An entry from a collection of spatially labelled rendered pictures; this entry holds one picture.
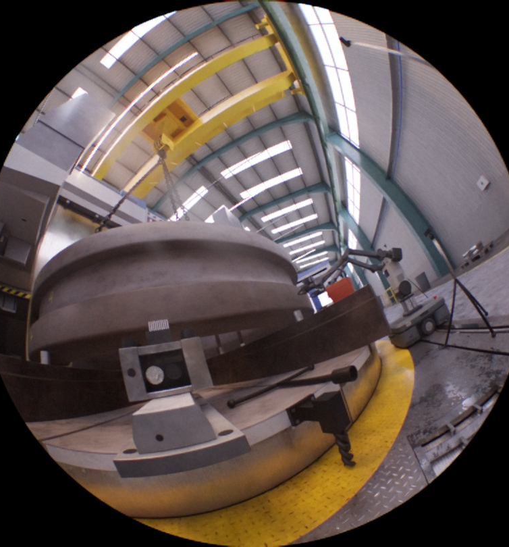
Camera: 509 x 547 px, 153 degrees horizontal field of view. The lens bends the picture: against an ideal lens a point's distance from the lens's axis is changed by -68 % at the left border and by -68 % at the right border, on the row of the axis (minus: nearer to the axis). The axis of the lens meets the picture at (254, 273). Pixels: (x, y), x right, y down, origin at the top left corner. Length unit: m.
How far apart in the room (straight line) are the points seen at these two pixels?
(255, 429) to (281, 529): 0.36
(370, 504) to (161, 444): 0.55
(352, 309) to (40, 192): 3.07
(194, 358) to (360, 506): 0.77
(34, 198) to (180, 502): 2.53
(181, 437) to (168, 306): 0.92
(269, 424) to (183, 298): 0.91
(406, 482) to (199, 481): 0.60
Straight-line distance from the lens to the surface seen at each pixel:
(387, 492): 0.67
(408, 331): 1.98
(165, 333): 0.91
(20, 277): 3.84
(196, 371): 0.79
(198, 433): 0.48
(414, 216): 10.59
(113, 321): 1.31
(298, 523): 0.68
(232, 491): 0.79
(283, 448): 0.79
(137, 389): 0.81
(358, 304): 1.36
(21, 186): 2.53
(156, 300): 1.27
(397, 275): 2.17
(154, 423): 0.48
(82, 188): 7.52
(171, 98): 11.11
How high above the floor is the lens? 0.53
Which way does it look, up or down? 24 degrees up
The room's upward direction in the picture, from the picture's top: 20 degrees counter-clockwise
